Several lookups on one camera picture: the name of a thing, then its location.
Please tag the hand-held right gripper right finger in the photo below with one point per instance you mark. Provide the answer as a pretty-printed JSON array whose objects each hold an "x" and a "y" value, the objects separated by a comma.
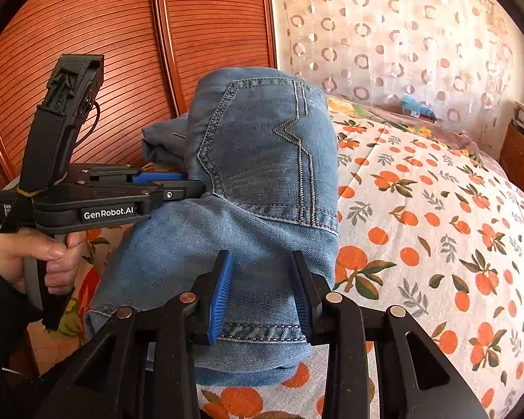
[{"x": 299, "y": 301}]

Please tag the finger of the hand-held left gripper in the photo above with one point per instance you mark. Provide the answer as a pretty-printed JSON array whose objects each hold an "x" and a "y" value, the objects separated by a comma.
[
  {"x": 183, "y": 193},
  {"x": 157, "y": 177}
]

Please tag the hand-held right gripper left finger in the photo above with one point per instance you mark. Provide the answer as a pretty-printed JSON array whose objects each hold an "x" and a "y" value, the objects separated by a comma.
[{"x": 220, "y": 301}]

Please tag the light blue denim pants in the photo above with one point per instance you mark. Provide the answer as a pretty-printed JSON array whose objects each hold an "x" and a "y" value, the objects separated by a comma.
[{"x": 257, "y": 161}]

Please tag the darker blue denim pants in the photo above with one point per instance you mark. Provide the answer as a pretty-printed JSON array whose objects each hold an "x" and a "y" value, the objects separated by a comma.
[{"x": 166, "y": 144}]

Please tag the person's left hand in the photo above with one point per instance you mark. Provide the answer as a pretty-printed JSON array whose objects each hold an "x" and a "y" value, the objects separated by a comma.
[{"x": 13, "y": 253}]

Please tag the orange fruit print quilt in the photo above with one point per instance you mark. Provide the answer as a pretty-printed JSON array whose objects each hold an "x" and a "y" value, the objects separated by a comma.
[{"x": 419, "y": 248}]

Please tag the wooden louvered wardrobe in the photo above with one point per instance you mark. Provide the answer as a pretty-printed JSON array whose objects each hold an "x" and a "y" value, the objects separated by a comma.
[{"x": 113, "y": 30}]

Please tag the floral pink blanket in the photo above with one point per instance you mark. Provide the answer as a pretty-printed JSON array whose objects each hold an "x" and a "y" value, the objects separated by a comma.
[{"x": 449, "y": 133}]

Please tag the small box with teal bundle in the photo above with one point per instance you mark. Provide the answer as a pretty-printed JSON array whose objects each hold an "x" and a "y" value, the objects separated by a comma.
[{"x": 412, "y": 102}]

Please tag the long wooden cabinet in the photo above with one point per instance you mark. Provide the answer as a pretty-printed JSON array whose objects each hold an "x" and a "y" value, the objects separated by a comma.
[{"x": 522, "y": 157}]

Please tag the sheer circle pattern curtain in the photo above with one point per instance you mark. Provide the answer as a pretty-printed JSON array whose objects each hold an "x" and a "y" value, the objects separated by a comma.
[{"x": 397, "y": 30}]

